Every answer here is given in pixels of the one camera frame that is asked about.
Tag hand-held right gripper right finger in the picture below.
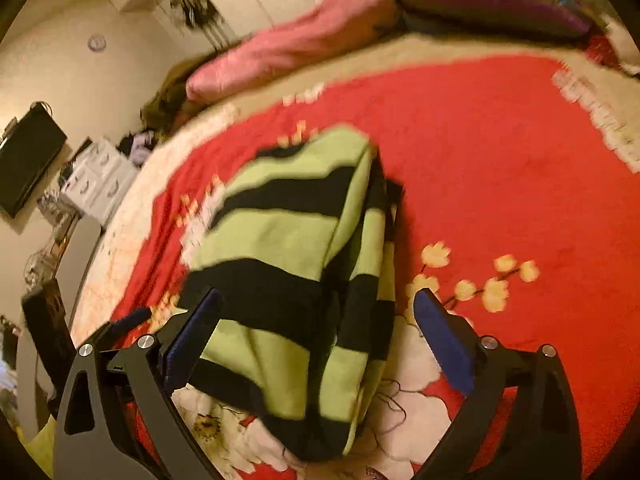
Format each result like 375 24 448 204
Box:
412 289 583 480

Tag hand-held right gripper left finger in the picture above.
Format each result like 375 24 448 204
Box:
52 287 224 480

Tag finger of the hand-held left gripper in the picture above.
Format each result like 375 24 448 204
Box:
95 306 153 343

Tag green black striped sweater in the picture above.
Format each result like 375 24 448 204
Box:
177 125 406 463

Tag dark clothes pile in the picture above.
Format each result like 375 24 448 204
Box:
117 130 158 163

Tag yellow cloth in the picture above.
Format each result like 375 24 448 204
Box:
20 412 57 478

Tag white cardboard boxes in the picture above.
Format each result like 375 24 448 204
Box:
60 137 141 221

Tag black television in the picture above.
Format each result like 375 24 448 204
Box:
0 107 68 218

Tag red floral blanket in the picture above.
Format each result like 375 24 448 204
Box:
70 35 640 480

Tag brown cloth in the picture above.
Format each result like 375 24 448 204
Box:
140 55 216 136

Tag pink pillow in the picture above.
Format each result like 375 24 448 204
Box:
185 0 401 103

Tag red white cloth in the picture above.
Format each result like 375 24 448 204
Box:
585 15 640 78

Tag wall poster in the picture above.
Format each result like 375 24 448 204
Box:
167 0 223 36

